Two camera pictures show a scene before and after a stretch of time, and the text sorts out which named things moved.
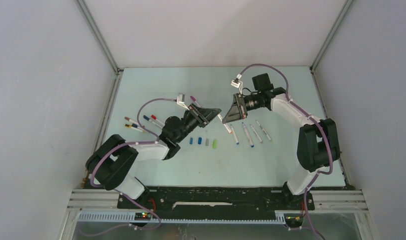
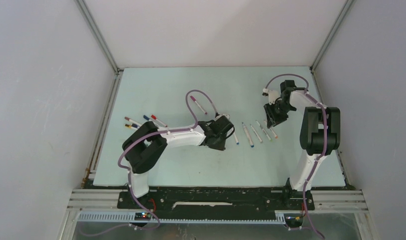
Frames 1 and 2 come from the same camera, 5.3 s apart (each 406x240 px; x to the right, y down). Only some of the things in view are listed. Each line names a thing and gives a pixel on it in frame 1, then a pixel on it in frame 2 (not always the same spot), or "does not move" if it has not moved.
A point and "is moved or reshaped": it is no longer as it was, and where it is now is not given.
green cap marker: [267, 136] does not move
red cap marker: [154, 117] does not move
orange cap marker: [225, 124] is moved or reshaped
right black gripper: [235, 112] to [273, 119]
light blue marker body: [235, 135] does not move
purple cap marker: [193, 99] does not move
